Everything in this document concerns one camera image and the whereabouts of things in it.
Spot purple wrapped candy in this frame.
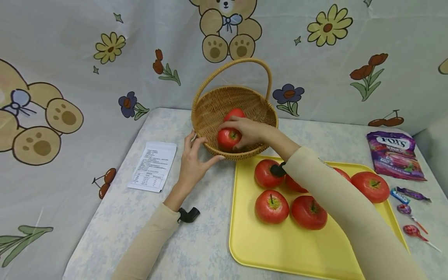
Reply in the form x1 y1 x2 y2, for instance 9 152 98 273
397 187 432 203

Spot black wrist band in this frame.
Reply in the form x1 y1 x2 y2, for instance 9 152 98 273
269 162 287 179
178 207 201 224

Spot white printed paper packet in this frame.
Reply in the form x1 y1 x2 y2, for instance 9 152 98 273
127 142 178 193

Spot purple lollipop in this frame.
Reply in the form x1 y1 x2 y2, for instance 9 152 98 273
396 204 429 235

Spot red lollipop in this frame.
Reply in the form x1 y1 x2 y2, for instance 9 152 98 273
402 224 443 254

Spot red apple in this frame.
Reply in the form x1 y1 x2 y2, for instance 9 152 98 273
217 128 243 152
254 189 291 225
223 108 247 123
254 159 286 189
285 174 309 194
333 167 352 182
350 171 390 204
290 195 329 231

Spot person's right forearm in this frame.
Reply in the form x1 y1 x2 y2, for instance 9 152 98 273
268 129 429 280

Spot purple candy bag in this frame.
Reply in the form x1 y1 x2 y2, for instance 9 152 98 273
366 131 428 182

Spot person's right hand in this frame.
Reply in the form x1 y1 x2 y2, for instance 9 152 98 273
220 116 278 151

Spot yellow plastic tray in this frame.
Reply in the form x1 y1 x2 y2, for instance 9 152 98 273
228 155 410 280

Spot blue wrapped candy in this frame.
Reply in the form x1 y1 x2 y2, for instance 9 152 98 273
390 188 411 205

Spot person's left hand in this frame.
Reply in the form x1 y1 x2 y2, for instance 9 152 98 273
176 131 226 193

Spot woven wicker basket with handle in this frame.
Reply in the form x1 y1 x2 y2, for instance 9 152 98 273
191 58 280 161

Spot person's left forearm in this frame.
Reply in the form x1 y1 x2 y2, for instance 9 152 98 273
111 186 193 280

